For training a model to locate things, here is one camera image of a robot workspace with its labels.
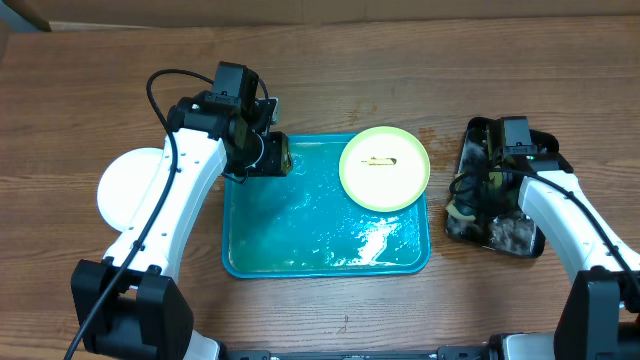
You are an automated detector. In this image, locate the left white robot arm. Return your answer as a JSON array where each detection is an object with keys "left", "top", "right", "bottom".
[{"left": 65, "top": 62, "right": 293, "bottom": 359}]

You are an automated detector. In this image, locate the yellow-green rimmed plate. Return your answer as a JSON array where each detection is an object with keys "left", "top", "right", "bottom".
[{"left": 339, "top": 126, "right": 431, "bottom": 212}]

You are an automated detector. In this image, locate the yellow green sponge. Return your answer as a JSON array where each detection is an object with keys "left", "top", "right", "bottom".
[{"left": 447, "top": 171, "right": 476, "bottom": 221}]

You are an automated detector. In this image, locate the white plate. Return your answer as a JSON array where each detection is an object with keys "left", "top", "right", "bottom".
[{"left": 97, "top": 148, "right": 163, "bottom": 232}]

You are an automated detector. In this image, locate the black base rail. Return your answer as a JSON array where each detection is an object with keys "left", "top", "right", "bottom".
[{"left": 219, "top": 346, "right": 501, "bottom": 360}]

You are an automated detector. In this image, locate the black water tray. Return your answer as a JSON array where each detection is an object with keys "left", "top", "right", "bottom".
[{"left": 445, "top": 117, "right": 573, "bottom": 258}]

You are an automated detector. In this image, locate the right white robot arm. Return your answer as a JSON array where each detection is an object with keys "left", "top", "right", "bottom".
[{"left": 450, "top": 153, "right": 639, "bottom": 359}]

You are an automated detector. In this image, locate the teal plastic tray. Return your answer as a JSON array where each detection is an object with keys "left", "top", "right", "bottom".
[{"left": 222, "top": 133, "right": 431, "bottom": 279}]

